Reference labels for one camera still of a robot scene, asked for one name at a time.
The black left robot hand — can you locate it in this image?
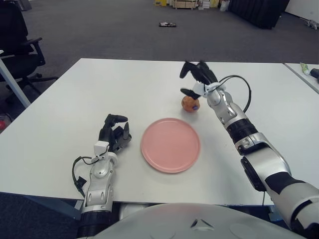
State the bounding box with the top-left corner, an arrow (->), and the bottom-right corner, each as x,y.
93,114 -> 133,159

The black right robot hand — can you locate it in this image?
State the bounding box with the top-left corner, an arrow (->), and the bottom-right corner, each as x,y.
179,60 -> 220,99

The red yellow apple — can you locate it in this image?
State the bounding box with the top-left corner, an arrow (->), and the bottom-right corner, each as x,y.
181,96 -> 201,113

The pink round plate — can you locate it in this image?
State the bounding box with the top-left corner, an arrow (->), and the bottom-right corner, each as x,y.
141,118 -> 201,174

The wooden pallet crate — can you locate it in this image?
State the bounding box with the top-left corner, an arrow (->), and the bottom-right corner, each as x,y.
173,0 -> 196,10

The black curtain partition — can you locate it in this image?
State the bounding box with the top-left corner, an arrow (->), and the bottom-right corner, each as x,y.
228,0 -> 291,30

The red object under desk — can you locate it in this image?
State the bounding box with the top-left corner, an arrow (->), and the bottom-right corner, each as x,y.
0,114 -> 12,131

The grey robot torso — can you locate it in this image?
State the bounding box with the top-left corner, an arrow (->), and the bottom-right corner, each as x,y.
92,203 -> 304,239

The light grey desk leg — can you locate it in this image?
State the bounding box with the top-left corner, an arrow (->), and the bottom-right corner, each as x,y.
0,58 -> 31,108

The black office chair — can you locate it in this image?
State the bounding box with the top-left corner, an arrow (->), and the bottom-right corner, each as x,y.
0,2 -> 59,105

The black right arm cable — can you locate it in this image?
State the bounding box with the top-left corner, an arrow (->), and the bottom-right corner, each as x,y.
216,74 -> 251,114

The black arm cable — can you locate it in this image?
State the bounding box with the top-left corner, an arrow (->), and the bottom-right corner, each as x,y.
72,156 -> 99,199
216,74 -> 251,114

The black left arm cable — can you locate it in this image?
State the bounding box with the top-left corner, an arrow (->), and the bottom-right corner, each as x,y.
72,156 -> 99,199

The blue grey table frame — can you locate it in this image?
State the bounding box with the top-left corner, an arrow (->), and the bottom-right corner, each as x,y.
0,194 -> 277,222

